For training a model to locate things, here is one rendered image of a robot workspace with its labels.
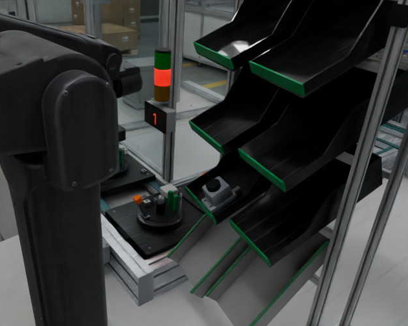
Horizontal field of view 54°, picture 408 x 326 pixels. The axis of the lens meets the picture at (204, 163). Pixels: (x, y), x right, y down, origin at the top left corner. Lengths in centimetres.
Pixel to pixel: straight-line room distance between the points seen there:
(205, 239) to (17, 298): 51
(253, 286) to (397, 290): 55
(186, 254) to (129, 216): 27
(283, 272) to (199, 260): 22
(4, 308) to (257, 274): 64
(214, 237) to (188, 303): 22
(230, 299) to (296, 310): 27
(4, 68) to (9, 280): 103
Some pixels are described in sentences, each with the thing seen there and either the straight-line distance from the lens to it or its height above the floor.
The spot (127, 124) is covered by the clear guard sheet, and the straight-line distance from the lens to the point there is 158.
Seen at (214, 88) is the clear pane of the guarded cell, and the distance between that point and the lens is 247.
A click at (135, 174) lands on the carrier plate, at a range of 142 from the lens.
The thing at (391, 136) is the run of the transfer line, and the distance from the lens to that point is 225.
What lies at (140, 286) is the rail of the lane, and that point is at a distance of 105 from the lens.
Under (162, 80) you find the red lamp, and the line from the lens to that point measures 123.
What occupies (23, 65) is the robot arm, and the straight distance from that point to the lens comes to 23.
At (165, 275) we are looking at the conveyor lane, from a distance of 109.
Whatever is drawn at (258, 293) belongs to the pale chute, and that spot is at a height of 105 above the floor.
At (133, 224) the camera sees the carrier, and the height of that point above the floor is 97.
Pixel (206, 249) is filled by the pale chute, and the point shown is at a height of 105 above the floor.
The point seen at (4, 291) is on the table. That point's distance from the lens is 121.
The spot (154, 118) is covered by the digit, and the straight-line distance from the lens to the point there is 128.
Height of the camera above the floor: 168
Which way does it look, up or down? 28 degrees down
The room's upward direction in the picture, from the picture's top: 5 degrees clockwise
